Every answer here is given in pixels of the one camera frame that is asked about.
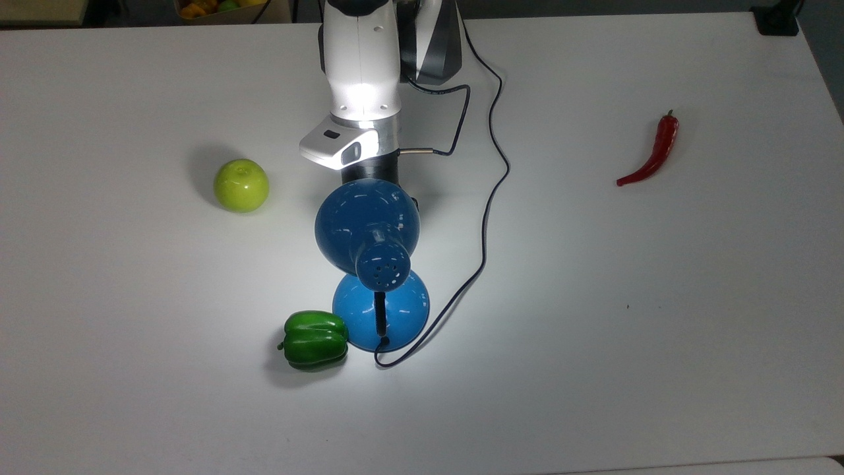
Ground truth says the cardboard box of toy fruit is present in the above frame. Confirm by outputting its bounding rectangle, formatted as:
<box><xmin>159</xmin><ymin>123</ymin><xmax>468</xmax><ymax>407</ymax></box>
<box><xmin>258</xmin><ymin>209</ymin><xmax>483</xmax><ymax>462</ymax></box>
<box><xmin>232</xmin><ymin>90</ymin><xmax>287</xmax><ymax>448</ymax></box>
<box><xmin>173</xmin><ymin>0</ymin><xmax>293</xmax><ymax>25</ymax></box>

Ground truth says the blue desk lamp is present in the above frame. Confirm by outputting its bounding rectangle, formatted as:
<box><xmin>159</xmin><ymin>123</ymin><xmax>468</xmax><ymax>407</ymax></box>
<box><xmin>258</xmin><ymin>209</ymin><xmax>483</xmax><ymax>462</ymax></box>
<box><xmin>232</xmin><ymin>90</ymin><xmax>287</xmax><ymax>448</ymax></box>
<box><xmin>314</xmin><ymin>178</ymin><xmax>431</xmax><ymax>352</ymax></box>

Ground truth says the green toy apple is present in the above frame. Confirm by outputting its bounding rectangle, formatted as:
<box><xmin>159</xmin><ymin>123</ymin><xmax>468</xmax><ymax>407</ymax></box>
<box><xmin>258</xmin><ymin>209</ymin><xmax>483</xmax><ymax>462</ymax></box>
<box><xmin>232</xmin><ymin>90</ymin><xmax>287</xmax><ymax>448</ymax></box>
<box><xmin>213</xmin><ymin>158</ymin><xmax>270</xmax><ymax>214</ymax></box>

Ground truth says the black table clamp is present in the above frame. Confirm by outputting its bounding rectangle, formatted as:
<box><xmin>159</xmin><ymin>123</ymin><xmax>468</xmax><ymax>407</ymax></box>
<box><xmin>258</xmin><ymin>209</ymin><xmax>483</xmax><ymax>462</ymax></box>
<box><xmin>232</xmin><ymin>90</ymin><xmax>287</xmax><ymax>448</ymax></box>
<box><xmin>750</xmin><ymin>0</ymin><xmax>804</xmax><ymax>36</ymax></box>

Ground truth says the green toy bell pepper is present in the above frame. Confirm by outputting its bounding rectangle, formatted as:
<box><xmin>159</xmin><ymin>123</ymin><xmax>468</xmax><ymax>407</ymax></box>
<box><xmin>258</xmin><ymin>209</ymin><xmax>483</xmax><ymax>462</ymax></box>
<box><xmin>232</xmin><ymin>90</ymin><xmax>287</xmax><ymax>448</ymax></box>
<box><xmin>277</xmin><ymin>310</ymin><xmax>349</xmax><ymax>373</ymax></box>

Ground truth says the red toy chili pepper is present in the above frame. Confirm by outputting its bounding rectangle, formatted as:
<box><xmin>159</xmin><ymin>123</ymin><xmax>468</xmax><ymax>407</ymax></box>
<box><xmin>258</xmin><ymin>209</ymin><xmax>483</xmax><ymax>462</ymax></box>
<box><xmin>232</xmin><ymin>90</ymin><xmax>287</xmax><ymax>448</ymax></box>
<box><xmin>616</xmin><ymin>110</ymin><xmax>680</xmax><ymax>187</ymax></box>

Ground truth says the light wooden board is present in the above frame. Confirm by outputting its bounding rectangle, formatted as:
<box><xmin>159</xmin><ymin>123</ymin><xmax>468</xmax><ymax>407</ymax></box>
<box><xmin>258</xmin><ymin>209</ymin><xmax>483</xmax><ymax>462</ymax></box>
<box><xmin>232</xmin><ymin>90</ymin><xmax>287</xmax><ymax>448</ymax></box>
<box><xmin>0</xmin><ymin>0</ymin><xmax>89</xmax><ymax>27</ymax></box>

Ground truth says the black lamp power cable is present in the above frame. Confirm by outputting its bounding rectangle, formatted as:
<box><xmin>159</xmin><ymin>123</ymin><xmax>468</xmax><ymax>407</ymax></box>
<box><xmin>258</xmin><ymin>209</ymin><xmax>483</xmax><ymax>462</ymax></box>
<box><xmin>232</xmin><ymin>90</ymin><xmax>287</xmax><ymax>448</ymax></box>
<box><xmin>374</xmin><ymin>18</ymin><xmax>511</xmax><ymax>368</ymax></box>

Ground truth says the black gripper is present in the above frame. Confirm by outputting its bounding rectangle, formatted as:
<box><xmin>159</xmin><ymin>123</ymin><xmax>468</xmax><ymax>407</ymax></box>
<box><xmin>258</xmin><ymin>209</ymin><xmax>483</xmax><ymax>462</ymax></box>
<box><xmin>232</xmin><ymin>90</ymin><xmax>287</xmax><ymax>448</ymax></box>
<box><xmin>340</xmin><ymin>149</ymin><xmax>421</xmax><ymax>212</ymax></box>

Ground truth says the black robot wrist cable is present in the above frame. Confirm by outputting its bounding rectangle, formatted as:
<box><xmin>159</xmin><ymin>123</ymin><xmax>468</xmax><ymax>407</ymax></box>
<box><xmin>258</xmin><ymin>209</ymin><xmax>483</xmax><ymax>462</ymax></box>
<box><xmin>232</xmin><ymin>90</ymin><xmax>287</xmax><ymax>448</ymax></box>
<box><xmin>400</xmin><ymin>74</ymin><xmax>471</xmax><ymax>158</ymax></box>

